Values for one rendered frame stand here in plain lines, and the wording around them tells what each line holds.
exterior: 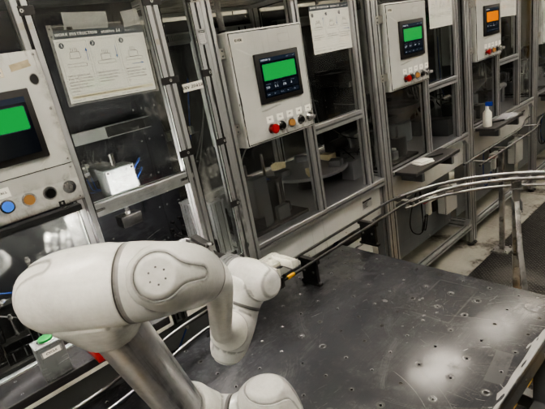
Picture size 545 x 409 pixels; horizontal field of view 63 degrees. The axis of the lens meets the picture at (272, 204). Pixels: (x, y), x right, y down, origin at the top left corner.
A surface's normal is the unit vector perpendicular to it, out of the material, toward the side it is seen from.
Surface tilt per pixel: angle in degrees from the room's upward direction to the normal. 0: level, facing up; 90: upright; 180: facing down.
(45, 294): 66
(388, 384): 0
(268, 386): 6
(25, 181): 90
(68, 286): 58
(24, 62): 91
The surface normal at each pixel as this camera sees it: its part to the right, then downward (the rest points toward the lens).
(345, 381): -0.18, -0.93
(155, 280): 0.01, -0.18
